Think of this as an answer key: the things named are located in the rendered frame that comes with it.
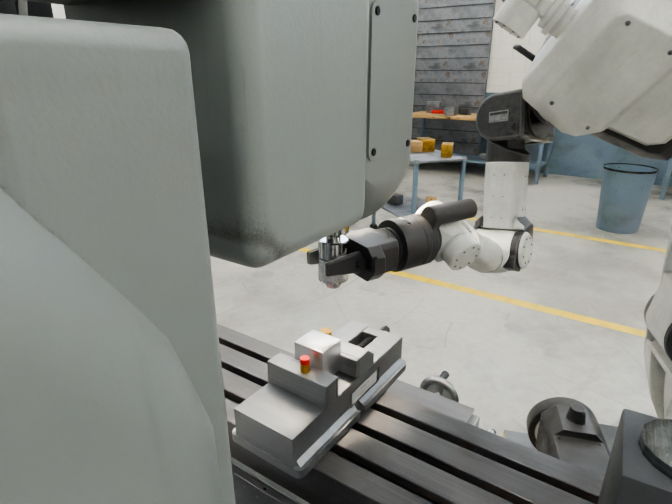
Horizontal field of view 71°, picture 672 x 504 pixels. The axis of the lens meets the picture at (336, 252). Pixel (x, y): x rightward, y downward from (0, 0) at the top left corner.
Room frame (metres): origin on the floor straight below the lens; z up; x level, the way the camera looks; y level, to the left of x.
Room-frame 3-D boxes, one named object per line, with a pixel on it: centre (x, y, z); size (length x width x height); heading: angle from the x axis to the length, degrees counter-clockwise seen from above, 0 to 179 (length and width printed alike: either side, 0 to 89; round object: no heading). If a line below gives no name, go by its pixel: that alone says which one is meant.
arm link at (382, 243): (0.72, -0.07, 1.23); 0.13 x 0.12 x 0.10; 31
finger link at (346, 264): (0.65, -0.01, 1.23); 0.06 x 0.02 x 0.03; 121
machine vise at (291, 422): (0.71, 0.01, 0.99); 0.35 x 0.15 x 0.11; 145
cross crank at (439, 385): (1.09, -0.27, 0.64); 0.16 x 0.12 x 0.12; 146
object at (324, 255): (0.67, 0.00, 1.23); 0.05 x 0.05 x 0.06
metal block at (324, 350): (0.69, 0.03, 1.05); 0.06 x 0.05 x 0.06; 55
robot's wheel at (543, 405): (1.14, -0.68, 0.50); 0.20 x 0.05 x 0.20; 76
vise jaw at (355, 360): (0.74, 0.00, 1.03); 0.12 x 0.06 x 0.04; 55
